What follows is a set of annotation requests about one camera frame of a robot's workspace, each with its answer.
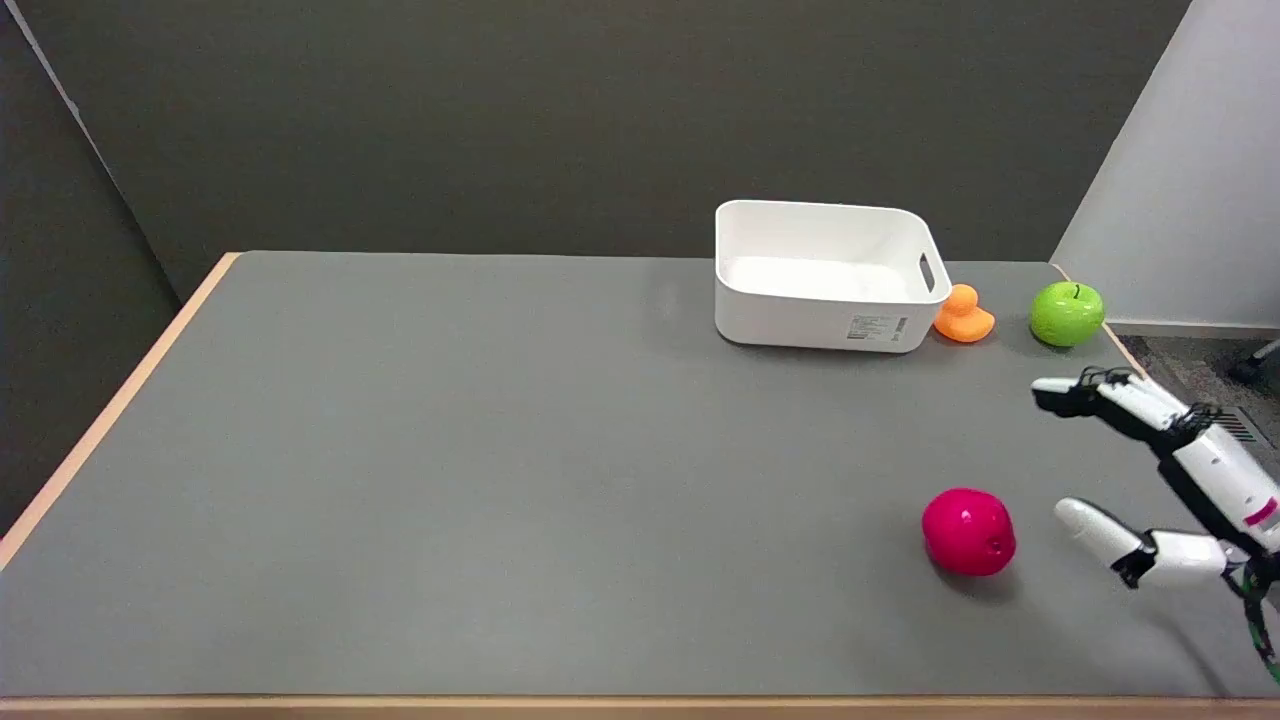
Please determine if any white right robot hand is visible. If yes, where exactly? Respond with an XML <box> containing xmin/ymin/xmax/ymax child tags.
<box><xmin>1031</xmin><ymin>368</ymin><xmax>1280</xmax><ymax>590</ymax></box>

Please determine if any black caster foot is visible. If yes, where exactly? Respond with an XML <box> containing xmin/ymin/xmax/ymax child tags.
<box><xmin>1228</xmin><ymin>338</ymin><xmax>1280</xmax><ymax>385</ymax></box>

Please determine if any green apple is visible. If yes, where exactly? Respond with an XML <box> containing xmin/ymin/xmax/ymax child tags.
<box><xmin>1030</xmin><ymin>281</ymin><xmax>1107</xmax><ymax>349</ymax></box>

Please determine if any pink toy apple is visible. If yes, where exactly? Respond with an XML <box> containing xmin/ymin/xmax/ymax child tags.
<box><xmin>921</xmin><ymin>487</ymin><xmax>1018</xmax><ymax>578</ymax></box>

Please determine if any orange rubber duck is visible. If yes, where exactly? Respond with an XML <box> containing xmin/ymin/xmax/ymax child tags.
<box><xmin>933</xmin><ymin>284</ymin><xmax>997</xmax><ymax>345</ymax></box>

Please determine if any white plastic storage bin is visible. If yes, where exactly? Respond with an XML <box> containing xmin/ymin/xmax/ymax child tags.
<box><xmin>714</xmin><ymin>199</ymin><xmax>953</xmax><ymax>354</ymax></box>

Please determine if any green and black cable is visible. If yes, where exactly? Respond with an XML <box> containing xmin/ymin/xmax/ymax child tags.
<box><xmin>1238</xmin><ymin>566</ymin><xmax>1280</xmax><ymax>685</ymax></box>

